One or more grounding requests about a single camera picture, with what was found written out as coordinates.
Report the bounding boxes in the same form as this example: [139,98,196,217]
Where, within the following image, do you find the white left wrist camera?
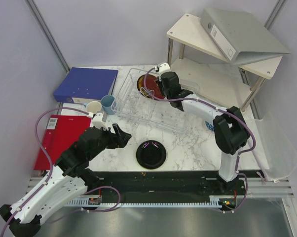
[87,112,109,130]

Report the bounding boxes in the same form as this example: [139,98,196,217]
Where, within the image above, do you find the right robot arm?
[157,71,251,195]

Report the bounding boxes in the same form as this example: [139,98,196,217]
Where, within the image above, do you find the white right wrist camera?
[154,62,171,74]

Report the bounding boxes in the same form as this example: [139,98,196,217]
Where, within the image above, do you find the light blue ceramic mug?
[83,101,102,114]

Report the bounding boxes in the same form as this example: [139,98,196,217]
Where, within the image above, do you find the blue ring binder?
[53,67,118,104]

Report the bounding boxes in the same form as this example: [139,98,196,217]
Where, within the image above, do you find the red and gold lacquer bowl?
[136,75,165,99]

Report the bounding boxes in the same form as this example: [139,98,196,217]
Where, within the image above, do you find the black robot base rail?
[87,171,246,203]

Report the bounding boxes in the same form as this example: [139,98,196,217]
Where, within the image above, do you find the white two-tier shelf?
[167,13,282,112]

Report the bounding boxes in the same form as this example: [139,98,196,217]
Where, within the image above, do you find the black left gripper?
[88,123,131,160]

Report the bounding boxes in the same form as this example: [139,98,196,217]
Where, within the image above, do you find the black lacquer plate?
[136,140,167,170]

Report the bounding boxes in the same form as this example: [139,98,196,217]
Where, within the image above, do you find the white wire dish rack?
[111,68,189,134]

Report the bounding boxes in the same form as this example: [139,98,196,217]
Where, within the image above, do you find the white slotted cable duct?
[64,196,240,207]

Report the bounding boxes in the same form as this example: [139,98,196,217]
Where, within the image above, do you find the grey ring binder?
[200,8,290,65]

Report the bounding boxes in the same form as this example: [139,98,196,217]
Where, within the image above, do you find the blue triangle patterned bowl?
[205,121,214,132]

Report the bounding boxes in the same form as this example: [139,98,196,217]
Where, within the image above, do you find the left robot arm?
[0,123,132,237]

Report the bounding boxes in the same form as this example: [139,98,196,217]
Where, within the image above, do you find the clear plastic bin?
[246,114,297,181]

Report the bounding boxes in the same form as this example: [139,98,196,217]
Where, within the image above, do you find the light blue plastic cup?
[101,95,116,115]

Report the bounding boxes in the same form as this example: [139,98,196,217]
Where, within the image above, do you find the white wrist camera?
[154,62,171,74]
[87,112,109,130]

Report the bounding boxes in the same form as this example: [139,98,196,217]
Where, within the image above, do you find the red ring binder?
[42,115,91,163]

